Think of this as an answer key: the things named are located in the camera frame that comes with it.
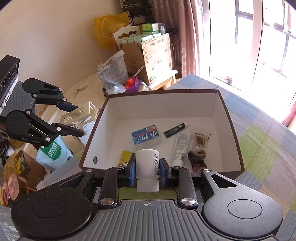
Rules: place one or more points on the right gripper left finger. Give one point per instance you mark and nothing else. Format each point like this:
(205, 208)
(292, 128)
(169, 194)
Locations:
(115, 178)

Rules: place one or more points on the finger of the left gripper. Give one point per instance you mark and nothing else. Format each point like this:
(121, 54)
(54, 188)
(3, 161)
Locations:
(40, 132)
(49, 95)

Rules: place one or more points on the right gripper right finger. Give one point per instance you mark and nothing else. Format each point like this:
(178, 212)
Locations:
(178, 178)

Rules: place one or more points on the white lotion bottle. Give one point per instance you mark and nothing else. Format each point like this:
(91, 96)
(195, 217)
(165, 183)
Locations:
(147, 170)

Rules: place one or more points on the cream plastic hair claw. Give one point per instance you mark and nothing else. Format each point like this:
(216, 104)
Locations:
(81, 116)

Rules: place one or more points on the cotton swab pack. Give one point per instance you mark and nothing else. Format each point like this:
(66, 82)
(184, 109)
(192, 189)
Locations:
(201, 141)

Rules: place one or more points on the dark green small tube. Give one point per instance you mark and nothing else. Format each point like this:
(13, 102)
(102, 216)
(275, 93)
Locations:
(175, 130)

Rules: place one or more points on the green balm blister card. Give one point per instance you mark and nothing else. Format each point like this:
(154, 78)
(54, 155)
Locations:
(125, 158)

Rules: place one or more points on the light blue tissue pack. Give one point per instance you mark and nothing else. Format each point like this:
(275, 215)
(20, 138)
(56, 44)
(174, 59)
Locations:
(54, 156)

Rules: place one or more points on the brown hair scrunchie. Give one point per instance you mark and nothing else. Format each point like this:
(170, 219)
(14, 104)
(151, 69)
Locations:
(196, 158)

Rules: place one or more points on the white cream tube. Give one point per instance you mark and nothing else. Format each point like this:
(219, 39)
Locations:
(180, 149)

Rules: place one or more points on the blue floss pick box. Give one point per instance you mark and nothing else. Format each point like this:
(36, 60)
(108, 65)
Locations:
(146, 137)

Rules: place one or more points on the brown white storage box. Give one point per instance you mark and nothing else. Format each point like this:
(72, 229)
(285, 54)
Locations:
(204, 110)

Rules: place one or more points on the white printed plastic bag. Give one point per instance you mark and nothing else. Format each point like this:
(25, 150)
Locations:
(113, 74)

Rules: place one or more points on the purple box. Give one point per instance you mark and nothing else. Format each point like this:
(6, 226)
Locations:
(132, 85)

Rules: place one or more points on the yellow plastic bag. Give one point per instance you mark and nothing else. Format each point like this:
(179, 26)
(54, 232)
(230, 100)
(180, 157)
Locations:
(105, 26)

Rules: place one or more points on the plaid tablecloth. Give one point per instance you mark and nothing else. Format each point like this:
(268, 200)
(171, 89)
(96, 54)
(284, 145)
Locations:
(267, 146)

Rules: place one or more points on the printed cardboard carton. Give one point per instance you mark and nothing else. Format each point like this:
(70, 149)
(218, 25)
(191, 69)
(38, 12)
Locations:
(157, 56)

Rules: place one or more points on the window frame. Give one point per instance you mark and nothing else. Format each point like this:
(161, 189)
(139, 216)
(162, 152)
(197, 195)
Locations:
(251, 44)

